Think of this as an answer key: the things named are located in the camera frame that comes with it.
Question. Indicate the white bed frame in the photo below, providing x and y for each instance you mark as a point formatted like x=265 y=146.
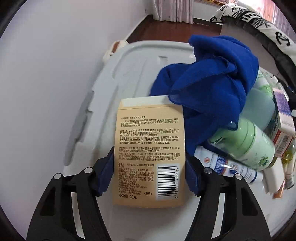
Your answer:
x=240 y=34

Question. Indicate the translucent light blue bowl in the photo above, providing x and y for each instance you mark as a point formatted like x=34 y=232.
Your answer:
x=259 y=109

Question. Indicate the light green pump bottle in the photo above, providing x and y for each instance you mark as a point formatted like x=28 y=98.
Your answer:
x=249 y=143

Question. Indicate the white and green bottle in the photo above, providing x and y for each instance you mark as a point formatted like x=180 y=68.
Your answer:
x=262 y=84

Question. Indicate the white and brown slipper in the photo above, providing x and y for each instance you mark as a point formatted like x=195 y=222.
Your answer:
x=113 y=49

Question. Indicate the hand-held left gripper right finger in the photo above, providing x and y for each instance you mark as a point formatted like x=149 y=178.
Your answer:
x=192 y=177

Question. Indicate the pink patterned curtain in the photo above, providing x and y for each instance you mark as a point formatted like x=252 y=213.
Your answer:
x=175 y=11

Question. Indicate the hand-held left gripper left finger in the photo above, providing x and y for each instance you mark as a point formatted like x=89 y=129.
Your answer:
x=106 y=172

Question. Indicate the white flat box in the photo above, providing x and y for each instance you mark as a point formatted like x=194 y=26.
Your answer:
x=274 y=178

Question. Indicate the white storage box lid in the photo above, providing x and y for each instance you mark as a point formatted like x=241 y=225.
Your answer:
x=129 y=69

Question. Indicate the blue cloth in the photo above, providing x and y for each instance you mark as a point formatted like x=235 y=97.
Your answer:
x=208 y=88

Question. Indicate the white tube with blue print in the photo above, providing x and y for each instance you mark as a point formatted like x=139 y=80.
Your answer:
x=222 y=165

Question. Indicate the yellow liquid bottle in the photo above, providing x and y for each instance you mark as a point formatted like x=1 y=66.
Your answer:
x=289 y=160

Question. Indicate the beige printed carton box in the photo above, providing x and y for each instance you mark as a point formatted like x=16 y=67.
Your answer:
x=143 y=143

